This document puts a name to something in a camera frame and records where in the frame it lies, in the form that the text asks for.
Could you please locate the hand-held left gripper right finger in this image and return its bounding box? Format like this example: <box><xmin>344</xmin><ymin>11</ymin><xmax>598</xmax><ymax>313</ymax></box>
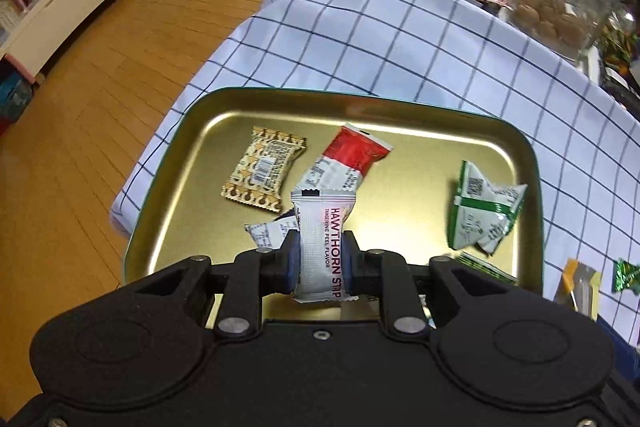
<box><xmin>342</xmin><ymin>230</ymin><xmax>522</xmax><ymax>339</ymax></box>

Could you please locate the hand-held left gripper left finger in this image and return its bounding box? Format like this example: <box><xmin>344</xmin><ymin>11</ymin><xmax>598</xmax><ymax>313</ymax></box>
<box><xmin>134</xmin><ymin>229</ymin><xmax>304</xmax><ymax>339</ymax></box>

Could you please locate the white strip snack packet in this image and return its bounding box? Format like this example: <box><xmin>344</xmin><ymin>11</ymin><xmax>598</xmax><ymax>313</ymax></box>
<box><xmin>289</xmin><ymin>187</ymin><xmax>360</xmax><ymax>305</ymax></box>

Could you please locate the gold metal tin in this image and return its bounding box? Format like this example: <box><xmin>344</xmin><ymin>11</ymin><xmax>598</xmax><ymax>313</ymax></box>
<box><xmin>121</xmin><ymin>87</ymin><xmax>547</xmax><ymax>305</ymax></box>

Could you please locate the green white snack packet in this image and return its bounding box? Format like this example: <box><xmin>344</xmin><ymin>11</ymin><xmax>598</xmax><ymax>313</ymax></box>
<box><xmin>446</xmin><ymin>159</ymin><xmax>529</xmax><ymax>257</ymax></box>

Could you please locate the small white snack packet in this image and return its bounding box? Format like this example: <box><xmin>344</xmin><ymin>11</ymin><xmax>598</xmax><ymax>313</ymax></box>
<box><xmin>243</xmin><ymin>213</ymin><xmax>301</xmax><ymax>253</ymax></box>

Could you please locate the beige patterned snack packet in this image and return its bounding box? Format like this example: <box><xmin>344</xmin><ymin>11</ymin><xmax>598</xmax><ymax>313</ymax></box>
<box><xmin>221</xmin><ymin>125</ymin><xmax>307</xmax><ymax>212</ymax></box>

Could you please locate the red white snack packet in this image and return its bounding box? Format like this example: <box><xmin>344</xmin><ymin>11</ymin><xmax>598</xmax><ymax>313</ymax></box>
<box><xmin>294</xmin><ymin>123</ymin><xmax>393</xmax><ymax>202</ymax></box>

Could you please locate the flat green snack packet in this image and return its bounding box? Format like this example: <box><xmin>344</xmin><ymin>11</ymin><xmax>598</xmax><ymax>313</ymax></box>
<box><xmin>452</xmin><ymin>251</ymin><xmax>521</xmax><ymax>288</ymax></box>

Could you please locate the blue checked tablecloth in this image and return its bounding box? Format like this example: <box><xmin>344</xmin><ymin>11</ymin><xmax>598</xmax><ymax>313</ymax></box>
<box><xmin>111</xmin><ymin>0</ymin><xmax>640</xmax><ymax>350</ymax></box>

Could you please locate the yellow white snack packet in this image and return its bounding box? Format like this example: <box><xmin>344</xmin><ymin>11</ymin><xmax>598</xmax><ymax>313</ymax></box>
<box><xmin>554</xmin><ymin>258</ymin><xmax>603</xmax><ymax>322</ymax></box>

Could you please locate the green foil candy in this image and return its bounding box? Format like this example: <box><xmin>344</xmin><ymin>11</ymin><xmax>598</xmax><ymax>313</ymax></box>
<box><xmin>612</xmin><ymin>258</ymin><xmax>640</xmax><ymax>295</ymax></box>

